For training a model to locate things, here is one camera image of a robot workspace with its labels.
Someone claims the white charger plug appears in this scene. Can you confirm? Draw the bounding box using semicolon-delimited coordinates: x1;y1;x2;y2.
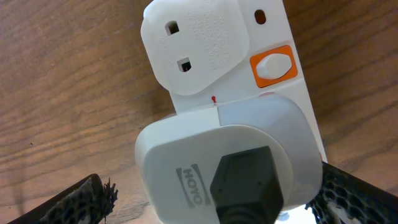
135;93;323;223

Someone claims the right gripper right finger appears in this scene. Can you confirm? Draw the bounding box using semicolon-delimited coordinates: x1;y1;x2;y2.
305;162;397;224

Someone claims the black charger cable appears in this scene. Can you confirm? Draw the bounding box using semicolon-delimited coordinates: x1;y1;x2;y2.
210;145;284;224

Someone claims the white power strip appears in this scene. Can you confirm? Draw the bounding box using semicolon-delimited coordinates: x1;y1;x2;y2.
170;0;326;160

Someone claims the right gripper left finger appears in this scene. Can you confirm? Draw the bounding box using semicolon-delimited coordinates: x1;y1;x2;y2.
10;174;118;224

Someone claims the white UK plug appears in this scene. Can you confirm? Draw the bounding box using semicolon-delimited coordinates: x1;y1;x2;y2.
141;0;249;95

